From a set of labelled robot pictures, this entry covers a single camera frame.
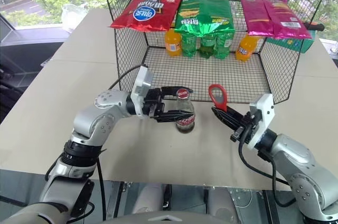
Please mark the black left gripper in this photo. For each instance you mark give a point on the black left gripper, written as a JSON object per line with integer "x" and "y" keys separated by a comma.
{"x": 154, "y": 102}

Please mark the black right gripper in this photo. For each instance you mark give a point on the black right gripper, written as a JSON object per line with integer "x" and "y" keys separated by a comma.
{"x": 249, "y": 127}

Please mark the red bottle opener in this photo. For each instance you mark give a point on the red bottle opener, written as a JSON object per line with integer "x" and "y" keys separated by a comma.
{"x": 223, "y": 103}

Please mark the cola bottle red cap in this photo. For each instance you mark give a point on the cola bottle red cap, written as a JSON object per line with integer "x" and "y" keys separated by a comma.
{"x": 185, "y": 110}

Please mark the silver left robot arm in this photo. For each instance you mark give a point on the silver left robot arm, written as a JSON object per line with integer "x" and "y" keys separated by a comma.
{"x": 87, "y": 122}

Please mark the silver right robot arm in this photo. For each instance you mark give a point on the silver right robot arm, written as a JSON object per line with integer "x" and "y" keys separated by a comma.
{"x": 301, "y": 163}

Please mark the orange soda bottle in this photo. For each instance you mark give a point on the orange soda bottle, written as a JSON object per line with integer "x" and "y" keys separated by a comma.
{"x": 244, "y": 49}
{"x": 173, "y": 44}

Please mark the green soda bottle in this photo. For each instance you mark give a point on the green soda bottle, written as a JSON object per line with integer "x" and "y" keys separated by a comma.
{"x": 207, "y": 47}
{"x": 224, "y": 45}
{"x": 189, "y": 45}

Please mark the green cardboard box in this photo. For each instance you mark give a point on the green cardboard box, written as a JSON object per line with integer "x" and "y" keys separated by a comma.
{"x": 287, "y": 44}

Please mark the green chip bag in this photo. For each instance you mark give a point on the green chip bag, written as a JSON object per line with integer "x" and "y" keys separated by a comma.
{"x": 204, "y": 14}

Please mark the red chip bag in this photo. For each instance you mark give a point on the red chip bag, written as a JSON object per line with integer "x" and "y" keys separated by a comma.
{"x": 149, "y": 8}

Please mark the pink chip bag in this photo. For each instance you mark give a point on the pink chip bag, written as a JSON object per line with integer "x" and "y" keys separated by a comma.
{"x": 274, "y": 18}

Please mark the grey robot torso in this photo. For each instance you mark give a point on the grey robot torso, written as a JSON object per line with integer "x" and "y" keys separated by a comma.
{"x": 163, "y": 218}

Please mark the clear plastic bag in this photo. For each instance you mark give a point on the clear plastic bag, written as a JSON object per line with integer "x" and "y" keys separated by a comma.
{"x": 72, "y": 16}

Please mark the black side cabinet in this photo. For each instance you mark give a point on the black side cabinet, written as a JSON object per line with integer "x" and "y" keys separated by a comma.
{"x": 26, "y": 57}

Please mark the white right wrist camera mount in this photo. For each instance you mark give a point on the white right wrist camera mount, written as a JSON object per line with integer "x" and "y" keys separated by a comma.
{"x": 265, "y": 113}

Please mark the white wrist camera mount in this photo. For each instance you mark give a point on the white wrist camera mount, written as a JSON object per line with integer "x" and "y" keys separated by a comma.
{"x": 142, "y": 82}
{"x": 265, "y": 113}

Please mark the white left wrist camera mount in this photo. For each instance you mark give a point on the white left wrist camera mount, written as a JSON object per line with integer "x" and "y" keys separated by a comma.
{"x": 142, "y": 82}

